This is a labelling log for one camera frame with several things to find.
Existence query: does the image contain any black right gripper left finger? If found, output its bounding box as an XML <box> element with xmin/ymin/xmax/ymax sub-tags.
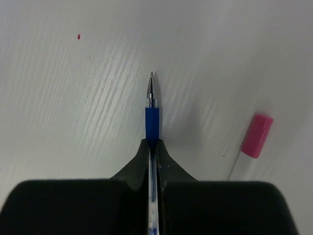
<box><xmin>0</xmin><ymin>140</ymin><xmax>149</xmax><ymax>235</ymax></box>

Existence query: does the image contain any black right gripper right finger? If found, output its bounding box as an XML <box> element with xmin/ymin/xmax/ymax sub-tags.
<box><xmin>156</xmin><ymin>140</ymin><xmax>298</xmax><ymax>235</ymax></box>

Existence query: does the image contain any blue ballpoint pen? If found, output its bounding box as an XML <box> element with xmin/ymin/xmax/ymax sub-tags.
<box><xmin>145</xmin><ymin>73</ymin><xmax>159</xmax><ymax>235</ymax></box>

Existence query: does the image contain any pink marker cap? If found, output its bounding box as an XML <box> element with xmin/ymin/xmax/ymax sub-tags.
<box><xmin>241</xmin><ymin>114</ymin><xmax>274</xmax><ymax>159</ymax></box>

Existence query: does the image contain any white acrylic marker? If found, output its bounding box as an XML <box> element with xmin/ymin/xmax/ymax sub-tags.
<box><xmin>227</xmin><ymin>151</ymin><xmax>242</xmax><ymax>181</ymax></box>

